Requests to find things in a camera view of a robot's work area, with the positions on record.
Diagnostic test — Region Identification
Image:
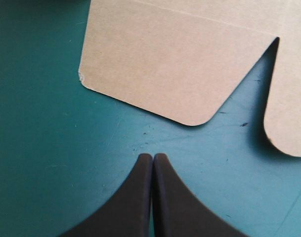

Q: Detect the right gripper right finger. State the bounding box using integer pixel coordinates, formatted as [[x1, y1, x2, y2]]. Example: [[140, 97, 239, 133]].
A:
[[152, 153, 250, 237]]

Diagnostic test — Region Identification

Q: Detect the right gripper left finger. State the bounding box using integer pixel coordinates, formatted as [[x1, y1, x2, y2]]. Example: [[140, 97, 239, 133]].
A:
[[58, 153, 153, 237]]

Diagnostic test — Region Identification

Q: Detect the brown cardboard box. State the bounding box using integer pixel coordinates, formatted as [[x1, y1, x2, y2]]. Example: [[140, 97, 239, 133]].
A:
[[78, 0, 301, 158]]

